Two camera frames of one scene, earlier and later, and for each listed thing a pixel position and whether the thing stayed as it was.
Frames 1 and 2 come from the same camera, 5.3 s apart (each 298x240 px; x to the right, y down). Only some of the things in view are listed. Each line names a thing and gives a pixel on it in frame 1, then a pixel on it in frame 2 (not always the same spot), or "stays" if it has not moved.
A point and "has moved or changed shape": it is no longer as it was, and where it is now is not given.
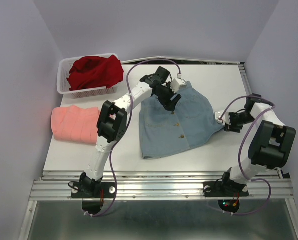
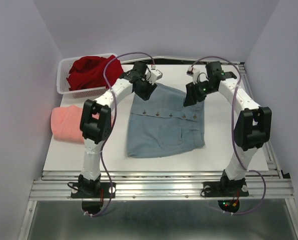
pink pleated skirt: x=71 y=123 stays
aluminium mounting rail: x=158 y=185 stays
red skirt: x=87 y=72 stays
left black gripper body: x=165 y=94 to x=146 y=89
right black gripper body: x=237 y=119 to x=200 y=89
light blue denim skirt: x=163 y=131 has moved or changed shape
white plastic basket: x=63 y=83 stays
